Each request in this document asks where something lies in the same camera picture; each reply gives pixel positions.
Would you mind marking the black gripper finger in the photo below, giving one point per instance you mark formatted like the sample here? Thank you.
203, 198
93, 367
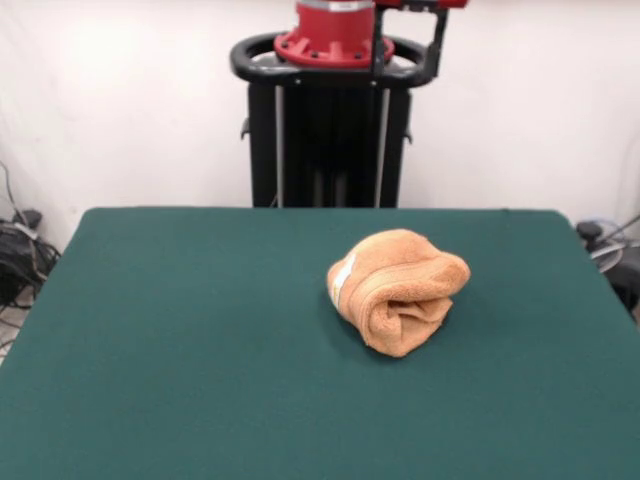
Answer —
436, 40
377, 45

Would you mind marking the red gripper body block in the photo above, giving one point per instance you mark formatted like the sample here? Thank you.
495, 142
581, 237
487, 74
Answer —
425, 3

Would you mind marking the orange terry towel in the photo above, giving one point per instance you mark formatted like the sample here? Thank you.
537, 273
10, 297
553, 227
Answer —
395, 290

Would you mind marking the dark green table cloth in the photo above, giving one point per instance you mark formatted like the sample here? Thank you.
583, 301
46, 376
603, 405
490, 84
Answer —
200, 350

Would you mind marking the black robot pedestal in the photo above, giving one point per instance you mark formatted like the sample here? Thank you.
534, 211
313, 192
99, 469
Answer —
325, 150

